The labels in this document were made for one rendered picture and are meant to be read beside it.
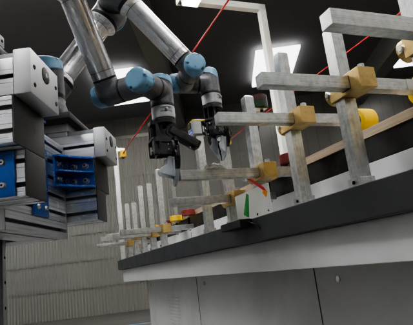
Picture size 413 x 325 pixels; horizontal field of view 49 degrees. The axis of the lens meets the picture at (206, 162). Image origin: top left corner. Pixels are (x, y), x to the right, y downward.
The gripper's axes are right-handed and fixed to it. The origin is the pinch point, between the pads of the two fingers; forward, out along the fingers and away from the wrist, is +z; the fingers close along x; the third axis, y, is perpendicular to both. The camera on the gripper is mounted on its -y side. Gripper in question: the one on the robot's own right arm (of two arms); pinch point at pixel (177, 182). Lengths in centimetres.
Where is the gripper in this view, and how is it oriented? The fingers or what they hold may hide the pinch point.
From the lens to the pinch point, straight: 140.8
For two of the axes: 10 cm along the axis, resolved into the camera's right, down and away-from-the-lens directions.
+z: 1.2, 9.7, -2.2
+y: -9.3, 0.3, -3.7
